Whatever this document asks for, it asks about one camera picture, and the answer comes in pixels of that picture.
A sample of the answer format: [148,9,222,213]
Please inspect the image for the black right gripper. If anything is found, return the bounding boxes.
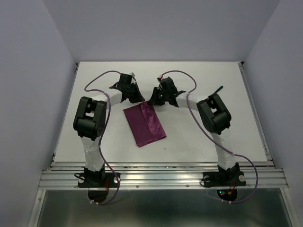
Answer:
[147,87,169,105]

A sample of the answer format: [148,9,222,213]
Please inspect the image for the purple cloth napkin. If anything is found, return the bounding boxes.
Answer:
[123,102,166,147]

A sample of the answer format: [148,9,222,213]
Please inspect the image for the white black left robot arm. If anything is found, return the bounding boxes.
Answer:
[73,70,145,188]

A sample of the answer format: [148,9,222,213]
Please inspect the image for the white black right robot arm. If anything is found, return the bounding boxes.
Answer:
[148,76,240,188]

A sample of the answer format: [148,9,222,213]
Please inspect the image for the aluminium left side rail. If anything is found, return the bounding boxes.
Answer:
[44,61,79,170]

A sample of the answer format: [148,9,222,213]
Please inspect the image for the aluminium rail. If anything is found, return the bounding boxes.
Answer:
[237,61,276,167]
[44,61,79,170]

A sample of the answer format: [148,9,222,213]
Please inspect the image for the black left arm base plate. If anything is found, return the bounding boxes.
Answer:
[74,172,118,188]

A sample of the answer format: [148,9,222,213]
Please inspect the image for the aluminium right side rail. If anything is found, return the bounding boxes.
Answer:
[237,61,276,167]

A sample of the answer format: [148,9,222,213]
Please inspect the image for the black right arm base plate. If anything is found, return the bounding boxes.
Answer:
[200,171,246,188]

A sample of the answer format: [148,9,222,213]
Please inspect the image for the aluminium front rail frame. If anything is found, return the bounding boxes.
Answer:
[38,161,288,190]

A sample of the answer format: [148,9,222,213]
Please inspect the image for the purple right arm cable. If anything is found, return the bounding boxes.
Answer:
[156,70,258,205]

